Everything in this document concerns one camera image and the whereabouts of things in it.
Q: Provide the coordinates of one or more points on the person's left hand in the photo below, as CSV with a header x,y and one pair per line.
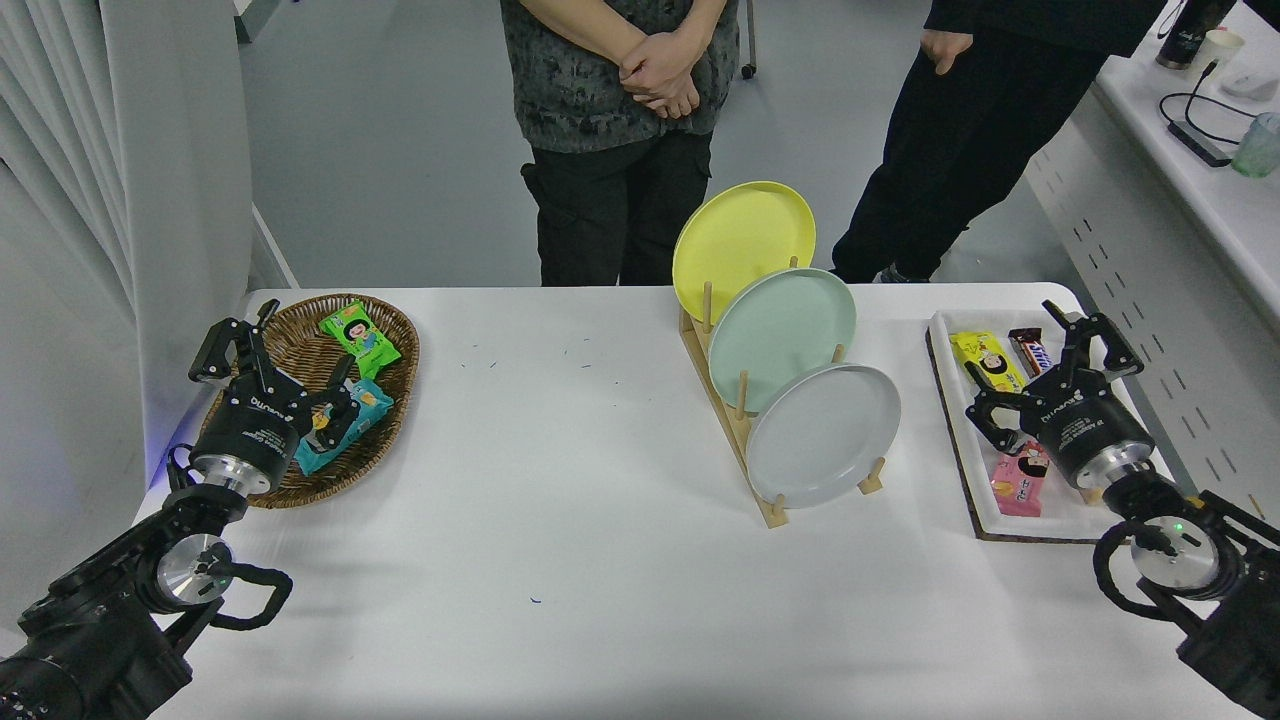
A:
x,y
665,65

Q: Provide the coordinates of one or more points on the pink snack bar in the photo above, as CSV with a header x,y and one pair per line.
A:
x,y
1018,490

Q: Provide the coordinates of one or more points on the brown wicker basket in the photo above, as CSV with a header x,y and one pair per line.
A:
x,y
300,345

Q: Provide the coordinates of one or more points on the white rectangular tray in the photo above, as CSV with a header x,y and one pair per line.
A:
x,y
965,420

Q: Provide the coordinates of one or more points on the person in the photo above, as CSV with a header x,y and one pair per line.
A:
x,y
960,130
600,200

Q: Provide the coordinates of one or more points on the brown Snickers bar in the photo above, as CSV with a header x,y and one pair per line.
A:
x,y
1030,350

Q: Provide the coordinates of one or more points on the person's right hand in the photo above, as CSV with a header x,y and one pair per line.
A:
x,y
945,50
678,105

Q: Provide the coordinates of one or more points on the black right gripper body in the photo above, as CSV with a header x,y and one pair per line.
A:
x,y
1085,420

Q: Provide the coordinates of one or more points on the translucent green cup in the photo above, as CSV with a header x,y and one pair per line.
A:
x,y
1258,150

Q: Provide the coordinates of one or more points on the white curtain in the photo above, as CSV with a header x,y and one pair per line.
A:
x,y
60,200

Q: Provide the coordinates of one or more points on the white computer mouse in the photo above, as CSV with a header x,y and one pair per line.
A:
x,y
1250,84

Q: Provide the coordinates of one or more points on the person's left forearm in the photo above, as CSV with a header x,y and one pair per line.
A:
x,y
695,15

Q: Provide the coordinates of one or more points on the grey cabinet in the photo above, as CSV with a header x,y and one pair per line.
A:
x,y
250,20

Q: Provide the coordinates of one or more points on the chair leg with caster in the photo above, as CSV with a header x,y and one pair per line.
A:
x,y
748,70

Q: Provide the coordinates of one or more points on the white side desk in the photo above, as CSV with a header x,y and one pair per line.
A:
x,y
1150,250

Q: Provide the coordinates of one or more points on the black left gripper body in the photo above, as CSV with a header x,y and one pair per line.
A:
x,y
255,425

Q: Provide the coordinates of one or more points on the person's right forearm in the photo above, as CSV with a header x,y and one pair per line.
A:
x,y
580,28

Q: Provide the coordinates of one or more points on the teal snack pack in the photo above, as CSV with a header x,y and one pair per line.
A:
x,y
372,410

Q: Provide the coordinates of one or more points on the white paper cup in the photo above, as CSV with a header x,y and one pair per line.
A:
x,y
1222,50

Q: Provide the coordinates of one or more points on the yellow plate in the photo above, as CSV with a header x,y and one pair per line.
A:
x,y
735,245

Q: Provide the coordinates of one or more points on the wooden plate rack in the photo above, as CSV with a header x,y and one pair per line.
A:
x,y
770,510

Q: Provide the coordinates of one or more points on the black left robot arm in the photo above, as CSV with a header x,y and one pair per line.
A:
x,y
90,640

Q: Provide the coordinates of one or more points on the black bottle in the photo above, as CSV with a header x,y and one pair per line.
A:
x,y
1185,35

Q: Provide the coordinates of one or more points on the green snack pack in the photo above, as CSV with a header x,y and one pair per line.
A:
x,y
360,338

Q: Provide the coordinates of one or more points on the grey plate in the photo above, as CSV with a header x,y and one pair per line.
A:
x,y
820,435

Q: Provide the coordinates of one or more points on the yellow snack bar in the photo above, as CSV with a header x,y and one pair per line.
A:
x,y
985,360

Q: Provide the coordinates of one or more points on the mint green plate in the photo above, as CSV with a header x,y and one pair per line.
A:
x,y
785,335

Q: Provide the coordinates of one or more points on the flat black device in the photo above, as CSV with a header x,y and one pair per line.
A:
x,y
1200,145

